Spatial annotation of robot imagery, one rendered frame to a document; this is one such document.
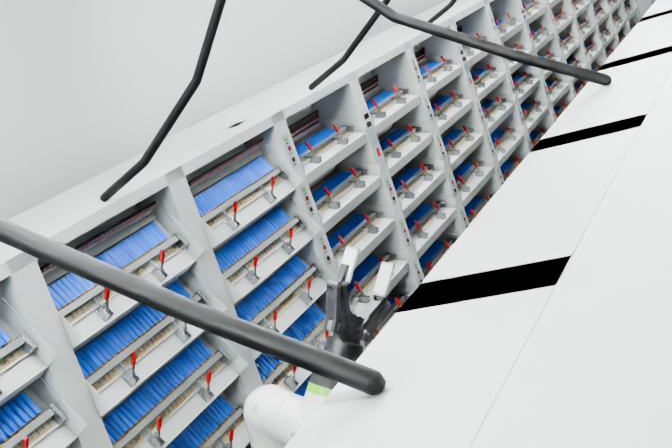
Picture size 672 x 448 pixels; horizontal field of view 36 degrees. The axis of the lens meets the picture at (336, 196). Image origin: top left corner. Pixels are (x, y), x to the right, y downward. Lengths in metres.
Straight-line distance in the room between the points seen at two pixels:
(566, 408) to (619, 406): 0.05
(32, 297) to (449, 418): 1.78
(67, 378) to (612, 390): 1.91
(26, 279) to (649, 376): 1.90
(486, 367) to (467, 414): 0.09
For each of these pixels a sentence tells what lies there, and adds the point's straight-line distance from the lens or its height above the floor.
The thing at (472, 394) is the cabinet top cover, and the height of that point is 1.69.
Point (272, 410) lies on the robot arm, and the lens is 2.08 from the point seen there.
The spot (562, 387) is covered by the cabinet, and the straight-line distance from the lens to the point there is 0.94.
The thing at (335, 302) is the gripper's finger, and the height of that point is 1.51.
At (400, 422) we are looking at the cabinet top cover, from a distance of 0.97.
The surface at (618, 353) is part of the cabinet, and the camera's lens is 0.97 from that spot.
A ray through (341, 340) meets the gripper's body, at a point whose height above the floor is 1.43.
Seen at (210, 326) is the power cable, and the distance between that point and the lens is 1.08.
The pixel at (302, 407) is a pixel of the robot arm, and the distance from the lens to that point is 2.05.
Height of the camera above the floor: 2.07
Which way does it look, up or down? 11 degrees down
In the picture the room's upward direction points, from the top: 19 degrees counter-clockwise
